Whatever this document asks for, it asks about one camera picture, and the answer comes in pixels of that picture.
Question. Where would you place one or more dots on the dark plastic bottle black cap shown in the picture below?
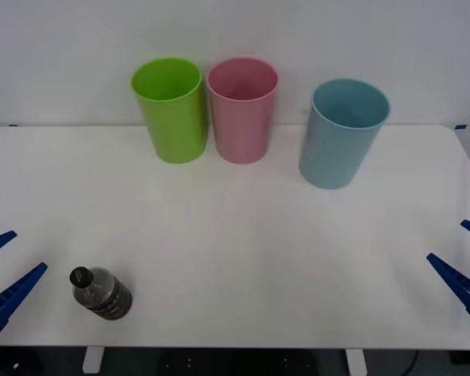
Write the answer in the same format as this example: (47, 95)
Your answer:
(105, 293)

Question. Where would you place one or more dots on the white table leg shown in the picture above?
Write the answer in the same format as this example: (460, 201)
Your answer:
(92, 359)
(356, 362)

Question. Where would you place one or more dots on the pale blue plastic bin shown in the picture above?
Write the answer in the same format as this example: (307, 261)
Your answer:
(335, 152)

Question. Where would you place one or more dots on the green plastic bin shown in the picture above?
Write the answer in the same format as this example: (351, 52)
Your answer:
(176, 129)

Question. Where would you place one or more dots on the pink plastic bin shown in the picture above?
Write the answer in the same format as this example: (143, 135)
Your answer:
(241, 129)

